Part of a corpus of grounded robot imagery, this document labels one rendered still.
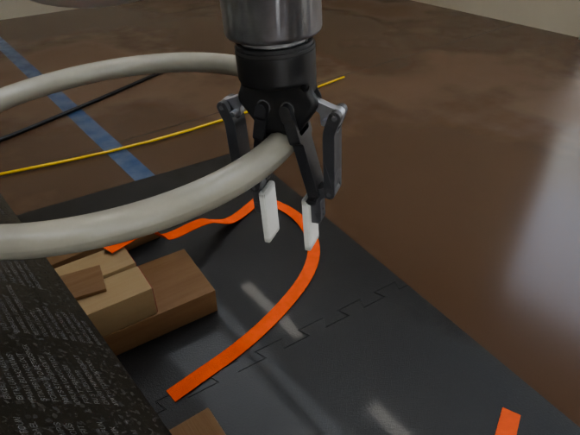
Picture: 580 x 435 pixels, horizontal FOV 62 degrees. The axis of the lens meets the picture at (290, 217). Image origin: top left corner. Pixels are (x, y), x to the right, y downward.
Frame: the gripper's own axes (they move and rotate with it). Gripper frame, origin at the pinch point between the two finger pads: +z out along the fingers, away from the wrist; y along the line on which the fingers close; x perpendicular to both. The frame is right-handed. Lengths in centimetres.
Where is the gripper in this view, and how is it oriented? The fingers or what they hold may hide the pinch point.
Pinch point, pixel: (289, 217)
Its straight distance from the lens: 56.4
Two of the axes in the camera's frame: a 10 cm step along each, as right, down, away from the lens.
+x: -3.8, 5.6, -7.4
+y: -9.2, -1.7, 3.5
